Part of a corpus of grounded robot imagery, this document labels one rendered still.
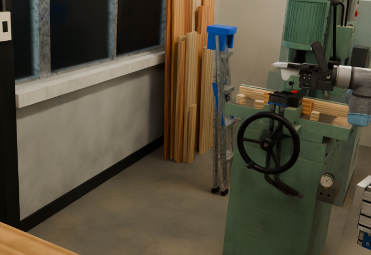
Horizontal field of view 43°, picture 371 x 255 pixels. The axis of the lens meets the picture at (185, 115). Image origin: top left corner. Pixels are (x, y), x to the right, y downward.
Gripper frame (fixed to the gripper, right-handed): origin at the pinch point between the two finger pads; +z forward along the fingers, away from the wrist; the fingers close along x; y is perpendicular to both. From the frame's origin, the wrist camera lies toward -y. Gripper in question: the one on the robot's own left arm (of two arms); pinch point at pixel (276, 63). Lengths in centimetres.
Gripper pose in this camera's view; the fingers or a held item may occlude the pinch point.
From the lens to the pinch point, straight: 166.3
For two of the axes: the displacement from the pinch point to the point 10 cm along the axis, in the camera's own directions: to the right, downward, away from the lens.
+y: -1.0, 9.8, 1.7
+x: 2.4, -1.5, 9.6
